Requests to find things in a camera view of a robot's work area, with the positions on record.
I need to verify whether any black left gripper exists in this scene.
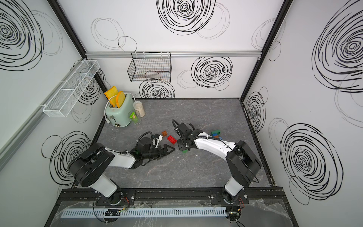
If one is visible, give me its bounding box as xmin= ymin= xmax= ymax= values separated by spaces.
xmin=142 ymin=144 xmax=175 ymax=160

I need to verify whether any dark green lego brick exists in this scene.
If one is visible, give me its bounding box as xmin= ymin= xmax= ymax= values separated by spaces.
xmin=211 ymin=130 xmax=221 ymax=136

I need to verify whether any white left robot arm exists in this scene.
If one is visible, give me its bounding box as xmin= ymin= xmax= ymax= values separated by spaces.
xmin=68 ymin=138 xmax=175 ymax=205

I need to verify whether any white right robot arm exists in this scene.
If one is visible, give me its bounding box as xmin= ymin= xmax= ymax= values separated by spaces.
xmin=172 ymin=120 xmax=262 ymax=200

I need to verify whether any red lego brick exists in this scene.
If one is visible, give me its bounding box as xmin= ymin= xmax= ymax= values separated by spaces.
xmin=167 ymin=136 xmax=177 ymax=144

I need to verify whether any green snack packet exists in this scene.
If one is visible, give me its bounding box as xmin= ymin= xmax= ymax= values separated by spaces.
xmin=129 ymin=111 xmax=139 ymax=122

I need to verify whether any clear drinking glass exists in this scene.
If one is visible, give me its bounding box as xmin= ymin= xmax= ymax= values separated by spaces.
xmin=129 ymin=110 xmax=141 ymax=125

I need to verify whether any mint green toaster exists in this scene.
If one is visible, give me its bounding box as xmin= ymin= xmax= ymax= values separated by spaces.
xmin=104 ymin=92 xmax=136 ymax=127

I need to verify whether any right toy bread slice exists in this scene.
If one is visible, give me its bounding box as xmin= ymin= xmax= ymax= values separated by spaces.
xmin=115 ymin=91 xmax=126 ymax=108

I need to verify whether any toy bread slice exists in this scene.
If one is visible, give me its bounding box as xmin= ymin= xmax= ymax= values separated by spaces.
xmin=115 ymin=91 xmax=126 ymax=108
xmin=104 ymin=86 xmax=119 ymax=107

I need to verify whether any left toy bread slice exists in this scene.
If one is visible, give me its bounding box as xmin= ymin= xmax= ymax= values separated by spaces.
xmin=104 ymin=86 xmax=119 ymax=107

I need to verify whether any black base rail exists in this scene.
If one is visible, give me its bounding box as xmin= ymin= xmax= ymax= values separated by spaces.
xmin=56 ymin=187 xmax=288 ymax=207

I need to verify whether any white toaster power cable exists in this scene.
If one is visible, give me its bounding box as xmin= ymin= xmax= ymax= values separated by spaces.
xmin=103 ymin=92 xmax=137 ymax=124

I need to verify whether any white slotted cable duct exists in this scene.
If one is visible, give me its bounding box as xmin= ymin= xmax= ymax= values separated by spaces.
xmin=61 ymin=207 xmax=227 ymax=219

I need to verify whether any black wire basket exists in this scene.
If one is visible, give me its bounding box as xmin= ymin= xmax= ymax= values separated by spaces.
xmin=127 ymin=52 xmax=172 ymax=82

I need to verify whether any white mesh wall shelf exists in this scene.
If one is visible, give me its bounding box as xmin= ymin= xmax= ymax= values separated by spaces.
xmin=43 ymin=60 xmax=100 ymax=117

